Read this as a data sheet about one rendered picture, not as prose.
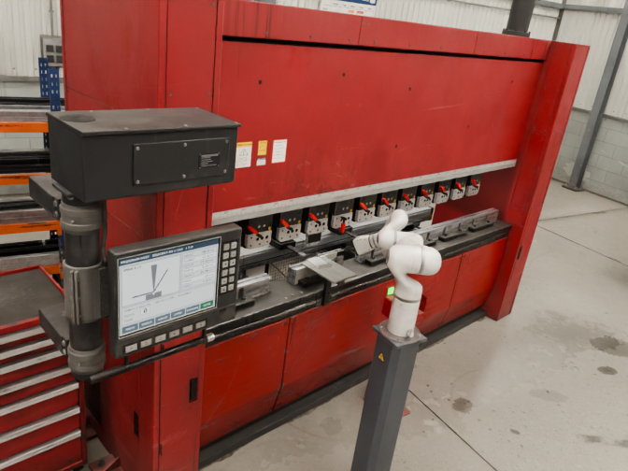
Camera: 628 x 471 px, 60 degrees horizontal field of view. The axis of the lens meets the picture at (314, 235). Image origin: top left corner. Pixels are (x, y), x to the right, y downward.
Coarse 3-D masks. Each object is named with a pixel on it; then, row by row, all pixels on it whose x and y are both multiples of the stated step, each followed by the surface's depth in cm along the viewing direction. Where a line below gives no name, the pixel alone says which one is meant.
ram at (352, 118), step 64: (256, 64) 234; (320, 64) 259; (384, 64) 290; (448, 64) 328; (512, 64) 380; (256, 128) 247; (320, 128) 274; (384, 128) 309; (448, 128) 353; (512, 128) 413; (256, 192) 260; (320, 192) 291
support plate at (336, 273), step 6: (324, 258) 314; (306, 264) 303; (312, 264) 304; (336, 264) 308; (312, 270) 299; (318, 270) 298; (324, 270) 299; (330, 270) 300; (336, 270) 301; (342, 270) 302; (348, 270) 303; (324, 276) 293; (330, 276) 294; (336, 276) 295; (342, 276) 296; (348, 276) 296; (354, 276) 299
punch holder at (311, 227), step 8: (304, 208) 293; (312, 208) 292; (320, 208) 296; (328, 208) 300; (304, 216) 294; (320, 216) 298; (304, 224) 296; (312, 224) 296; (320, 224) 301; (304, 232) 297; (312, 232) 298; (320, 232) 302
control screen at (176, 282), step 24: (216, 240) 179; (120, 264) 157; (144, 264) 163; (168, 264) 169; (192, 264) 175; (216, 264) 183; (120, 288) 160; (144, 288) 166; (168, 288) 172; (192, 288) 179; (120, 312) 163; (168, 312) 176; (192, 312) 183
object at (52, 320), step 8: (40, 312) 193; (48, 312) 193; (56, 312) 193; (64, 312) 194; (40, 320) 195; (48, 320) 189; (56, 320) 189; (64, 320) 190; (48, 328) 190; (56, 328) 185; (64, 328) 185; (56, 336) 185; (64, 336) 181; (56, 344) 186; (64, 344) 180; (64, 352) 181
